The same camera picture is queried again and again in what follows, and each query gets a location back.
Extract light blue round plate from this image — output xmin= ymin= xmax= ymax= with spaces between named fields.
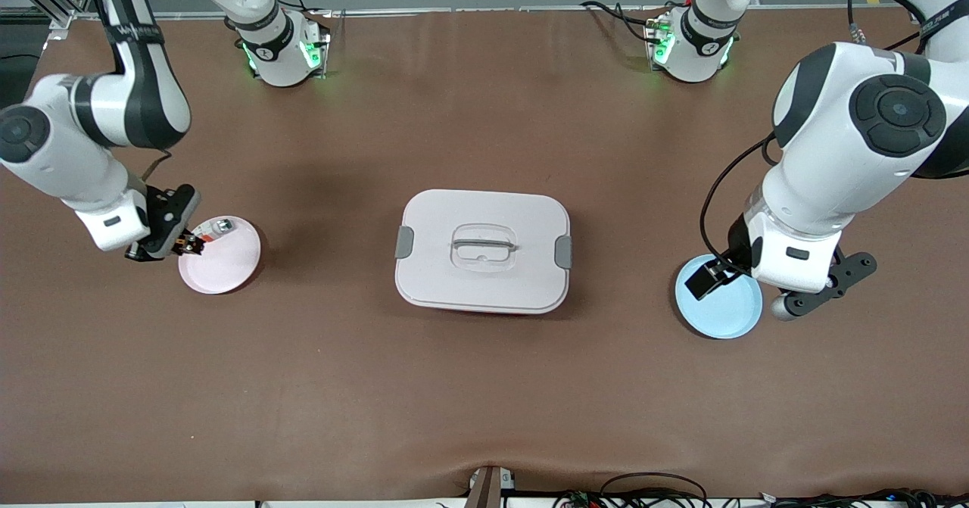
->
xmin=675 ymin=254 xmax=764 ymax=340

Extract pink round plate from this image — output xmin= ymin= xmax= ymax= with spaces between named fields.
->
xmin=178 ymin=215 xmax=263 ymax=295

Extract white lidded storage box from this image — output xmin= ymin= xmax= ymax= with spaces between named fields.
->
xmin=394 ymin=189 xmax=574 ymax=316

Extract black looped cable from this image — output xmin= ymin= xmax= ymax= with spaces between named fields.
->
xmin=600 ymin=472 xmax=709 ymax=508

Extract aluminium frame profile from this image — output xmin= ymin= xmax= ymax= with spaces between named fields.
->
xmin=0 ymin=0 xmax=107 ymax=39

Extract black left arm base cables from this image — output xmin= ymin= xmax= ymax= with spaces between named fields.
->
xmin=581 ymin=0 xmax=667 ymax=45

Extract black cable bundle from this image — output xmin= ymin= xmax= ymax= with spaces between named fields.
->
xmin=757 ymin=488 xmax=969 ymax=508

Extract brown table edge bracket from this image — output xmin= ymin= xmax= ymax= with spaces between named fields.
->
xmin=463 ymin=465 xmax=517 ymax=508

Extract silver table edge rail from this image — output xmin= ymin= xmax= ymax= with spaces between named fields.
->
xmin=72 ymin=5 xmax=913 ymax=21

